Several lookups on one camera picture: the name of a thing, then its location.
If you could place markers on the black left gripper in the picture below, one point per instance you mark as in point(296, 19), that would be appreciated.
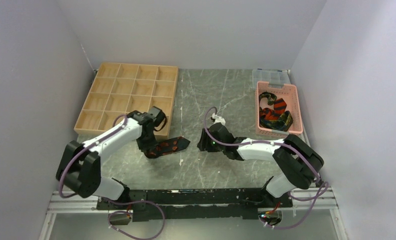
point(146, 146)

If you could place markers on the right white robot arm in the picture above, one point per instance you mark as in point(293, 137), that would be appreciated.
point(298, 162)

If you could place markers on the black tie orange flowers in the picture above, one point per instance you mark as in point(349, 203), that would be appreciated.
point(168, 146)

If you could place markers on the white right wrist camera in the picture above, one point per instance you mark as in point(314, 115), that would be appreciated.
point(216, 119)

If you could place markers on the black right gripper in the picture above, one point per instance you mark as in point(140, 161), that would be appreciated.
point(204, 144)

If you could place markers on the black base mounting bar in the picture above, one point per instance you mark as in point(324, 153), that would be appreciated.
point(253, 201)

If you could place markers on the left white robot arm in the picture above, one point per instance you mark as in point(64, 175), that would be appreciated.
point(81, 163)

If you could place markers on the red striped tie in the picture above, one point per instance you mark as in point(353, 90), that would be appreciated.
point(270, 118)

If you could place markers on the clear plastic organizer box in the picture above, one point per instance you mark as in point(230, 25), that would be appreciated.
point(271, 76)

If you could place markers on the aluminium frame rail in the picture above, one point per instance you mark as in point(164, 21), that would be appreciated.
point(78, 205)

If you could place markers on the pink perforated plastic basket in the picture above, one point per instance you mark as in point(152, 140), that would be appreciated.
point(290, 95)

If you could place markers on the wooden compartment tray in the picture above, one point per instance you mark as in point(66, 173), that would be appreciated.
point(121, 88)

